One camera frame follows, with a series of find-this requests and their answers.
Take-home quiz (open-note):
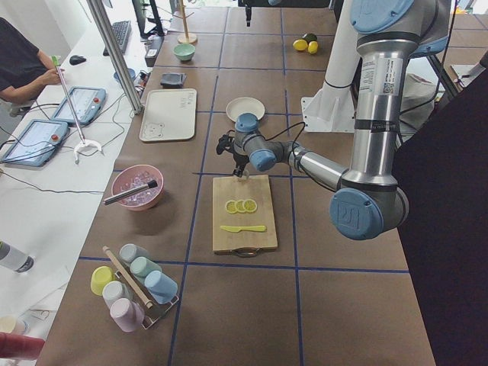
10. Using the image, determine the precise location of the white robot arm column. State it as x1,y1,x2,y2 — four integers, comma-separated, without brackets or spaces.
323,0,360,90

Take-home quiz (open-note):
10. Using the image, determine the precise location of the steel muddler black tip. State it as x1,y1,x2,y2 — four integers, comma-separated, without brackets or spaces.
103,180,159,205

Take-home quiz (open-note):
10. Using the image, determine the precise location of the pink bowl with ice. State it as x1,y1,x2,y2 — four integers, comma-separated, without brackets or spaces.
111,165,164,211

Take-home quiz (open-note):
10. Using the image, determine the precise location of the lemon slice far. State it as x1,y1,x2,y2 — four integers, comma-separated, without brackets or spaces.
242,199,258,214

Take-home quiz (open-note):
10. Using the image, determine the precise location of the person in black shirt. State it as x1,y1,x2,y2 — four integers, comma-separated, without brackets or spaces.
1,18,60,104

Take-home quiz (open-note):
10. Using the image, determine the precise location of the teach pendant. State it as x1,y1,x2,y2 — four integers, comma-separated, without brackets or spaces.
1,120,69,167
51,86,107,127

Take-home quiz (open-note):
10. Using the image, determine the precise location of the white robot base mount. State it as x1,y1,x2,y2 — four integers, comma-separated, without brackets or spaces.
300,82,355,133

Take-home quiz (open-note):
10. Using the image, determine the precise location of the teach pendant near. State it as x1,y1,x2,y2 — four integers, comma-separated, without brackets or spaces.
1,120,69,167

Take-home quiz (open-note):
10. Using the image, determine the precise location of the yellow lemon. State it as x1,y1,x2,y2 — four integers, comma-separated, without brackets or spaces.
307,41,319,54
292,39,308,52

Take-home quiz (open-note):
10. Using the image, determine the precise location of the teach pendant far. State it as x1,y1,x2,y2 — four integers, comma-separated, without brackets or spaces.
51,86,107,127

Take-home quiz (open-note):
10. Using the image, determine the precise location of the cream bear tray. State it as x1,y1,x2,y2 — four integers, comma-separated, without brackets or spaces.
139,88,197,143

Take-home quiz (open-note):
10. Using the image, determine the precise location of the wooden rack handle rod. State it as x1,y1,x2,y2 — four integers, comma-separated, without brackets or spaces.
102,246,154,309

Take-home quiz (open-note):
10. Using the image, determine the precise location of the folded grey cloth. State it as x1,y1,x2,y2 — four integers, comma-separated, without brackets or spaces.
160,72,187,88

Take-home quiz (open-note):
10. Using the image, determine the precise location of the white grey cup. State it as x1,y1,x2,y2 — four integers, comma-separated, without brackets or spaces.
102,281,133,309

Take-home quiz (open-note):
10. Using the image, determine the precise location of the black keyboard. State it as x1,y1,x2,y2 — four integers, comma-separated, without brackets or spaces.
111,21,131,55

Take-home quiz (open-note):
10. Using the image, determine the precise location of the mint green bowl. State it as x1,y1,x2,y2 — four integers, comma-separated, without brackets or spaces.
173,43,196,62

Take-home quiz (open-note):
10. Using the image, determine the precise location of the green lime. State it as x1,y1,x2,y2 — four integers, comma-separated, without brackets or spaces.
302,33,317,43

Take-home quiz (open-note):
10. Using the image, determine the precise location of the pink cup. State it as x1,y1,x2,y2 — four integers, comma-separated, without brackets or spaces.
110,298,144,332

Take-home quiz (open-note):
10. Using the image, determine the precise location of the red cup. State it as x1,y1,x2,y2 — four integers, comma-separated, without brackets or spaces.
1,332,45,360

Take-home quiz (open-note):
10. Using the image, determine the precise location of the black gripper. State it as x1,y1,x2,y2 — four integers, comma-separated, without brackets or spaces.
216,131,249,178

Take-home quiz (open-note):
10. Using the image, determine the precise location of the aluminium frame post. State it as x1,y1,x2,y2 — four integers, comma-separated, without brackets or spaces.
87,0,143,115

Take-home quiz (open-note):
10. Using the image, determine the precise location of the bamboo cutting board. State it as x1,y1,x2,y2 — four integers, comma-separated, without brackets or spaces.
212,175,278,257

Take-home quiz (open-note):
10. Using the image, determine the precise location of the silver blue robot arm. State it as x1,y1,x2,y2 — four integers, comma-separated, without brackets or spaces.
217,0,451,240

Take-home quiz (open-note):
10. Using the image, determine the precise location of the lemon slice middle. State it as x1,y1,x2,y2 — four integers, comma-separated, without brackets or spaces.
235,200,247,214

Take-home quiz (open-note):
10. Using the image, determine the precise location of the white round plate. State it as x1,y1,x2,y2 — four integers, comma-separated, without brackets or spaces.
226,97,265,122

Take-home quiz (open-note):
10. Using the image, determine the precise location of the mint green cup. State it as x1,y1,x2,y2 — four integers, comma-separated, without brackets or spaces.
130,256,162,283

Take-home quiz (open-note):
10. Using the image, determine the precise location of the lemon slice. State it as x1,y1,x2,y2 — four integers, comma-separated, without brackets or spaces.
235,200,247,214
225,200,238,214
242,199,258,214

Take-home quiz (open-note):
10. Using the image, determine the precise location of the light blue cup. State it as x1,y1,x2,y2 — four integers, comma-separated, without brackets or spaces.
144,271,178,304

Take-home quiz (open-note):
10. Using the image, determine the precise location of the yellow plastic knife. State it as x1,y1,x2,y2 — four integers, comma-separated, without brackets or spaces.
220,225,267,233

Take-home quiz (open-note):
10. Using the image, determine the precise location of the wooden mug tree stand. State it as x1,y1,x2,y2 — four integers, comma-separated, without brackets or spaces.
173,0,197,44

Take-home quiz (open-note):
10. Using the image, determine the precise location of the pale blue-grey cup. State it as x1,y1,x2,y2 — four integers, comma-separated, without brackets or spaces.
119,243,150,265

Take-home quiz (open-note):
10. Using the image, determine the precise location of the metal pole white claw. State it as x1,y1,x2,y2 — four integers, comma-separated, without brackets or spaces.
51,56,102,164

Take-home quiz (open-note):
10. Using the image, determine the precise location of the yellow cup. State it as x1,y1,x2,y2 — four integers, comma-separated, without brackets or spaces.
90,266,115,296

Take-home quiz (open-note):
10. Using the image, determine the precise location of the lemon slice near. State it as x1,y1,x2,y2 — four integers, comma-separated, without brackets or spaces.
225,200,238,214

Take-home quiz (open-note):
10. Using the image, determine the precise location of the black computer mouse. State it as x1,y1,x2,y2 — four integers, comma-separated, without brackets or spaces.
69,55,86,66

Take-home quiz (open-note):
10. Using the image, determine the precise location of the white wire cup rack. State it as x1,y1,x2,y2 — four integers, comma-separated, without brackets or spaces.
115,271,180,329

